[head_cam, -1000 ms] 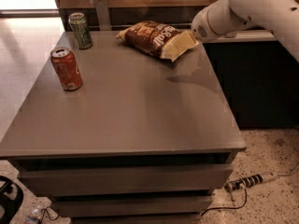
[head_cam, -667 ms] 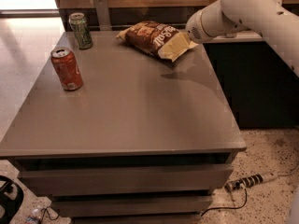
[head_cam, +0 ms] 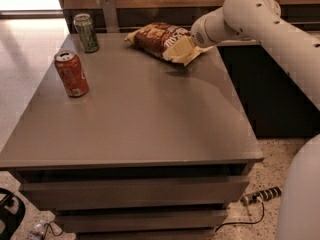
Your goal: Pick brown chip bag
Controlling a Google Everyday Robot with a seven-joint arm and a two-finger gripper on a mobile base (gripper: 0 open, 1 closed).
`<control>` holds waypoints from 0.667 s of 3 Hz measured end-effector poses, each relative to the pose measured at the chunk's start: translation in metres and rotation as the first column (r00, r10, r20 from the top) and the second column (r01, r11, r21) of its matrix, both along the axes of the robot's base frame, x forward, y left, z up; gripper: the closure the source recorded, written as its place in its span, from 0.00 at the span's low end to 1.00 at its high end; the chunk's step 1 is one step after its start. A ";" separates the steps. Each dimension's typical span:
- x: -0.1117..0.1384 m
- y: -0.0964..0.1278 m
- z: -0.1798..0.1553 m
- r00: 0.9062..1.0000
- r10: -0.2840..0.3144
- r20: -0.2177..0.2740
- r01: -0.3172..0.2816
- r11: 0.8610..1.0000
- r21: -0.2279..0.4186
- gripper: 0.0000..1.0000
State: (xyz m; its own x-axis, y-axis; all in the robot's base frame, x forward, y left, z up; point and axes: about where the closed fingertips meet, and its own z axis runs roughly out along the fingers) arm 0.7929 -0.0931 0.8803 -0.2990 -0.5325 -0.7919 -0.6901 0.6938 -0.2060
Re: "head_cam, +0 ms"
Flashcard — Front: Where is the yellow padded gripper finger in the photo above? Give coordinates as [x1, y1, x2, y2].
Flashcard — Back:
[163, 36, 200, 64]

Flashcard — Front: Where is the brown chip bag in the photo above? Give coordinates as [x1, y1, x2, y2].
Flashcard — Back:
[124, 21, 214, 67]

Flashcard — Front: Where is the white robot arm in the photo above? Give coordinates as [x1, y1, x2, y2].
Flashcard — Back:
[191, 0, 320, 240]

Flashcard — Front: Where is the grey drawer cabinet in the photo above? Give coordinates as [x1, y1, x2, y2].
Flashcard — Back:
[0, 33, 262, 240]

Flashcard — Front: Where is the green soda can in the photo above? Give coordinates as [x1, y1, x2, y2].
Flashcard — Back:
[73, 13, 99, 53]

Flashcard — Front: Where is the orange soda can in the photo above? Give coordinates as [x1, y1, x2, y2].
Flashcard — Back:
[54, 50, 89, 97]

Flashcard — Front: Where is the white power strip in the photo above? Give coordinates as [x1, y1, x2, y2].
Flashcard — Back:
[240, 186, 282, 206]

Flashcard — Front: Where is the black chair base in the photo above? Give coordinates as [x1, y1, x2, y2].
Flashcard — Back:
[0, 188, 26, 240]

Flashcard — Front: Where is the plastic bottle on floor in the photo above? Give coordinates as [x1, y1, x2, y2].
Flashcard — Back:
[26, 222, 46, 240]

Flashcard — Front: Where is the left metal wall bracket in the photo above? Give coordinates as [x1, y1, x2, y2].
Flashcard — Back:
[100, 0, 120, 33]

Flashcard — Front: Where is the black power cable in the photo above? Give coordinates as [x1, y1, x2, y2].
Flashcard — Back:
[214, 198, 266, 233]

